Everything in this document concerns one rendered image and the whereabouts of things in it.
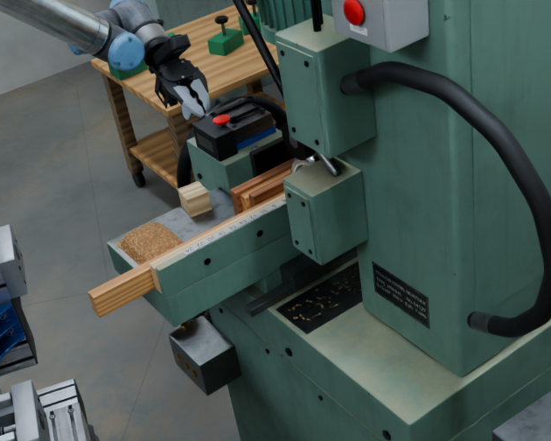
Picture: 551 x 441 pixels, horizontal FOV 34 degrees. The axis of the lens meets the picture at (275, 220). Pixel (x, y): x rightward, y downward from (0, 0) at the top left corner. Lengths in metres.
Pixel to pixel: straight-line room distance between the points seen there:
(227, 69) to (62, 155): 1.11
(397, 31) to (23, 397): 0.84
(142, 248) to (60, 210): 1.99
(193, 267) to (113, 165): 2.28
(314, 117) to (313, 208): 0.15
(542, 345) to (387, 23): 0.63
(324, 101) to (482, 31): 0.21
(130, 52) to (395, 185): 0.79
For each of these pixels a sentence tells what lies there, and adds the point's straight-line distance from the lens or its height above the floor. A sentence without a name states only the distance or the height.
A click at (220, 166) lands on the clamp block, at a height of 0.95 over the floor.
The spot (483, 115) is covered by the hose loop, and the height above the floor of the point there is 1.27.
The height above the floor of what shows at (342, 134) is 1.18.
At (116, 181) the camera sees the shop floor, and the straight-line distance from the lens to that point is 3.51.
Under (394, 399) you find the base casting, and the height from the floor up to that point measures 0.80.
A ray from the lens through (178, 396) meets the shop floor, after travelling 2.51.
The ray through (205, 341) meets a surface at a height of 0.62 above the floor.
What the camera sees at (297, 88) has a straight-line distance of 1.13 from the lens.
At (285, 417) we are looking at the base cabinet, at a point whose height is 0.54.
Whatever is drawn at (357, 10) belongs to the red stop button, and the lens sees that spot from 1.00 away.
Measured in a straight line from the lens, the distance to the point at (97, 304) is 1.36.
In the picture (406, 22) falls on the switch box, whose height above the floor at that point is 1.35.
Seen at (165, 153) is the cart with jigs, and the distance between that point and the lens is 3.25.
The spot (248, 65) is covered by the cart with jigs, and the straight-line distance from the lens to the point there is 2.94.
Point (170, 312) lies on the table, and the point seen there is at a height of 0.87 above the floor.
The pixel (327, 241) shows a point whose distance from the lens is 1.26.
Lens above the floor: 1.74
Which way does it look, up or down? 34 degrees down
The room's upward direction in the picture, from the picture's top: 10 degrees counter-clockwise
